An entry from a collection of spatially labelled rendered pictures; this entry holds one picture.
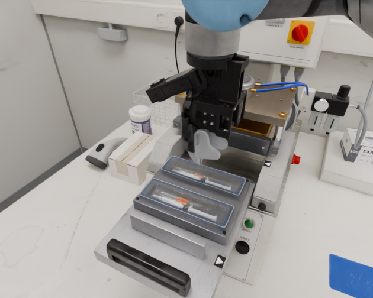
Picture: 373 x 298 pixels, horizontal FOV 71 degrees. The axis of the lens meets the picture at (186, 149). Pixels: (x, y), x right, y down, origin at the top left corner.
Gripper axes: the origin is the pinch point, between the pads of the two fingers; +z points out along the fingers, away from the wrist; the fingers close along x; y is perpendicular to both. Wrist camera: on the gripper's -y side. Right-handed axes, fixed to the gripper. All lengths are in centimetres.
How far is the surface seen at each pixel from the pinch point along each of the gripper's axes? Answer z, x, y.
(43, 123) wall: 63, 56, -144
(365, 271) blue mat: 33, 16, 41
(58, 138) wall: 80, 63, -144
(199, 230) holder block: 9.8, -8.2, 4.9
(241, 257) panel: 27.2, 1.0, 12.1
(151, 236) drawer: 11.2, -12.6, -2.9
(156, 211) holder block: 9.5, -8.4, -4.5
